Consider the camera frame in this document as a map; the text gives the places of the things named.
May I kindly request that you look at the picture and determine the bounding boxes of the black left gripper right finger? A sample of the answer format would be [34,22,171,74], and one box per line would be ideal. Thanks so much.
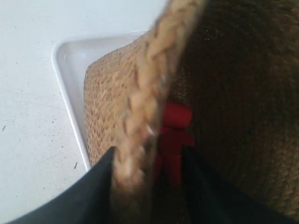
[182,146,294,224]

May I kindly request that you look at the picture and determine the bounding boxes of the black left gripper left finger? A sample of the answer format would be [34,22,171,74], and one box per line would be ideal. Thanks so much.
[10,147,114,224]

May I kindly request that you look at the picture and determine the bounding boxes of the brown woven wicker basket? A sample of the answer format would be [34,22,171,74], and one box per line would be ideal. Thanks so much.
[84,0,299,224]

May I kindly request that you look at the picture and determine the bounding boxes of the red cylinder front large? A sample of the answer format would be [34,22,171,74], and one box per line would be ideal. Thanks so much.
[154,127,194,186]

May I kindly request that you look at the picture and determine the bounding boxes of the red cylinder large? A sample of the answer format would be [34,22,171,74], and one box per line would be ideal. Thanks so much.
[163,101,192,128]
[154,127,194,186]

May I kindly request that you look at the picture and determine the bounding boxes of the red cylinder upper large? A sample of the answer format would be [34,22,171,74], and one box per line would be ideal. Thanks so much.
[163,101,192,128]

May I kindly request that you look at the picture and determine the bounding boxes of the white rectangular plastic tray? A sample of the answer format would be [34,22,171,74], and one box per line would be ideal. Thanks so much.
[51,30,145,170]

